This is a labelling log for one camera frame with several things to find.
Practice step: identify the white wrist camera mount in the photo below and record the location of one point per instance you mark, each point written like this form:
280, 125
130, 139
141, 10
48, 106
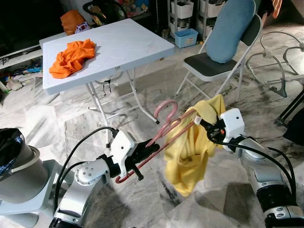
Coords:
122, 147
232, 121

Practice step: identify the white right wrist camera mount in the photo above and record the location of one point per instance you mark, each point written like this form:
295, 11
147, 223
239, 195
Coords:
232, 121

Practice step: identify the orange shirt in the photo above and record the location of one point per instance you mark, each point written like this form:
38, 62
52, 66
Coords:
71, 57

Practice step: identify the white tubular bouncer frame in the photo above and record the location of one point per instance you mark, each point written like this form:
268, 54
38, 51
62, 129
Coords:
283, 90

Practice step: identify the yellow shirt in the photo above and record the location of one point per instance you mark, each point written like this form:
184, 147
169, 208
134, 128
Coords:
190, 156

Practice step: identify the pink plastic hanger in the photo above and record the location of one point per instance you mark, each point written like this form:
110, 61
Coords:
166, 124

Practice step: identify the black rattan chair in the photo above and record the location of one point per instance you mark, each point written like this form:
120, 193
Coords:
102, 9

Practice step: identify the grey folding chair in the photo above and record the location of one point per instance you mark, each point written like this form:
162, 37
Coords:
209, 66

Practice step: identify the black television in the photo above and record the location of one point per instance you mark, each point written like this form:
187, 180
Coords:
28, 23

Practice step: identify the blue plaid cloth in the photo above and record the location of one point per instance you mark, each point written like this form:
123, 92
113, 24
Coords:
4, 170

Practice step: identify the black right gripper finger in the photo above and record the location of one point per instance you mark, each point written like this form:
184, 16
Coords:
205, 129
203, 121

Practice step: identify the orange bag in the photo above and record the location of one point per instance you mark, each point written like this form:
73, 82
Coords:
72, 21

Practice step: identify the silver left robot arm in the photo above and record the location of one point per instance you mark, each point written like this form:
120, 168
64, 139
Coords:
80, 190

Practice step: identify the white television stand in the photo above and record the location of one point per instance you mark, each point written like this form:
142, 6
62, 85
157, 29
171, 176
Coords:
33, 54

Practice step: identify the white storage trolley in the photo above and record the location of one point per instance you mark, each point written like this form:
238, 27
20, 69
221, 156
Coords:
209, 12
181, 12

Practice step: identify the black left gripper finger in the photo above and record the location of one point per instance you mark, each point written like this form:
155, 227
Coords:
149, 158
149, 148

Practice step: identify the blue plastic basket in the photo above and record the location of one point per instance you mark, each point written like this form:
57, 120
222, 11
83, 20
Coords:
186, 39

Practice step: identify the white folding table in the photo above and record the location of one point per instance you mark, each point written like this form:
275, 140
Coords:
123, 47

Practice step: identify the light blue cushion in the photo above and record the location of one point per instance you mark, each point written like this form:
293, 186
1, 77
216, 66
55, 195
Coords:
230, 31

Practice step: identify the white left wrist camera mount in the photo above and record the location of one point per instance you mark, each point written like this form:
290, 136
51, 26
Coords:
122, 147

